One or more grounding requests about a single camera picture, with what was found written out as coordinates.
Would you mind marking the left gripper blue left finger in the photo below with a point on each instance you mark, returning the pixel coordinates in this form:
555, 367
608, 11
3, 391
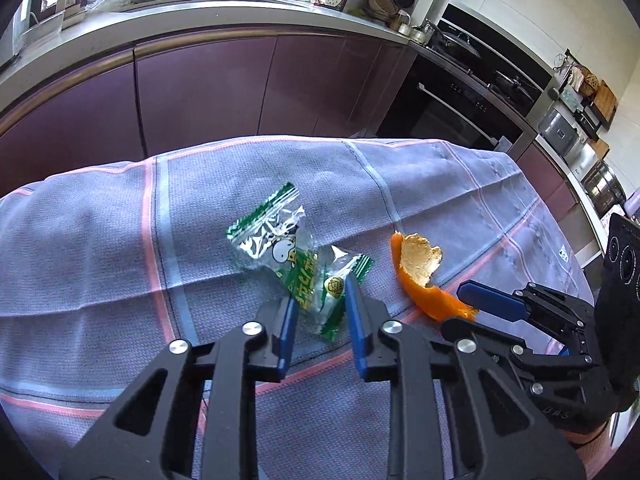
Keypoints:
271, 337

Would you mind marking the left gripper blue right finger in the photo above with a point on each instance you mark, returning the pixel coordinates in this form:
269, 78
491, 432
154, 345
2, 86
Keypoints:
372, 332

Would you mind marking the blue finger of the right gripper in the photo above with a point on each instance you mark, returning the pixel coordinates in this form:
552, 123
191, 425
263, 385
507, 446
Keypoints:
505, 347
509, 307

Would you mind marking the green clear plastic bag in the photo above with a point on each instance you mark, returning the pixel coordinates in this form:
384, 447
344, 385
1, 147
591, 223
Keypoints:
274, 236

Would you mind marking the green clear candy wrapper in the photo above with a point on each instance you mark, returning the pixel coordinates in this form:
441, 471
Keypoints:
332, 267

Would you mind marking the pink sleeved right forearm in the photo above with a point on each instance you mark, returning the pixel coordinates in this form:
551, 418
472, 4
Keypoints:
596, 453

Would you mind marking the purple kitchen base cabinets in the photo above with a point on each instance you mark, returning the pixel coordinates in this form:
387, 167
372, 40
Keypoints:
186, 90

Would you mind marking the white kitchen countertop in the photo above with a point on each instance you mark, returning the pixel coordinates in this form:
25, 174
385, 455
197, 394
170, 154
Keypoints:
104, 33

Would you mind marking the person's right hand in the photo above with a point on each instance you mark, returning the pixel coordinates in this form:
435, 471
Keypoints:
581, 430

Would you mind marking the blue plaid tablecloth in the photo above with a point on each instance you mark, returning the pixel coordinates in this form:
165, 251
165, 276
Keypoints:
102, 267

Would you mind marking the black built-in oven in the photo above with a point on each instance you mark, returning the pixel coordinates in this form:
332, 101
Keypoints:
494, 104

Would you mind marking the black wok with lid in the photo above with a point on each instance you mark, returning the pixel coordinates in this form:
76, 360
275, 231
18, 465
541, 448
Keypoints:
451, 45

